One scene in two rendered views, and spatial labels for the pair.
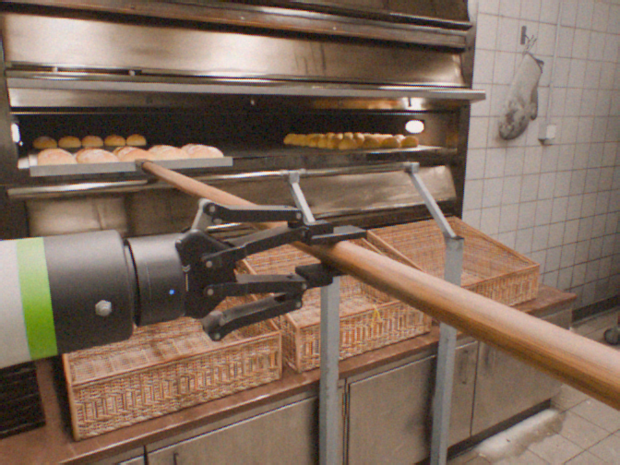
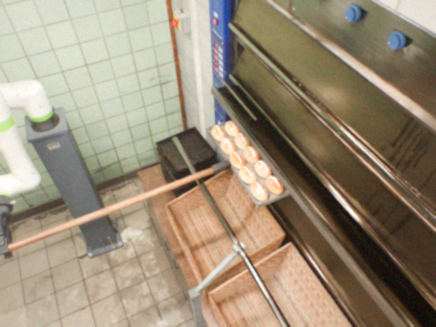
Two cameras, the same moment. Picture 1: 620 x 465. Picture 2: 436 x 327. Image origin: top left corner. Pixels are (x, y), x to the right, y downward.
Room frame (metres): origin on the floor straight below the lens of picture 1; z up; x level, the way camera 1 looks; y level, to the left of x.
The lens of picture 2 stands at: (1.44, -0.72, 2.54)
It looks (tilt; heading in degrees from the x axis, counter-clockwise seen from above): 48 degrees down; 97
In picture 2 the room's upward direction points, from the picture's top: 3 degrees counter-clockwise
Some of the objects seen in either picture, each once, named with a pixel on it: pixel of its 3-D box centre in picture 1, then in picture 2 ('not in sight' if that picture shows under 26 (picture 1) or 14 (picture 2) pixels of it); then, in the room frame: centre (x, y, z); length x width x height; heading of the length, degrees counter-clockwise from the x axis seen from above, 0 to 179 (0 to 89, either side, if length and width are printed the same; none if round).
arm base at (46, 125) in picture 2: not in sight; (42, 112); (0.33, 0.77, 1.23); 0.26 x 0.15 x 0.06; 117
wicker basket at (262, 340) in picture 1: (163, 327); (221, 225); (1.31, 0.44, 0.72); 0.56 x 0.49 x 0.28; 120
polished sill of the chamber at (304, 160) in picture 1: (288, 160); not in sight; (1.86, 0.08, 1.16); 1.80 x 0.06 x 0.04; 121
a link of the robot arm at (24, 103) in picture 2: not in sight; (31, 99); (0.34, 0.72, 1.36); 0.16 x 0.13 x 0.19; 9
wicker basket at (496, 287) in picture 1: (450, 264); not in sight; (1.93, -0.60, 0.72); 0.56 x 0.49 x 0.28; 122
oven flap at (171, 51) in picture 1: (290, 57); (367, 192); (1.84, 0.07, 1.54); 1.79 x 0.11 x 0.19; 121
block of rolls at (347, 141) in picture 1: (348, 139); not in sight; (2.51, -0.20, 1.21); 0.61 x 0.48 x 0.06; 31
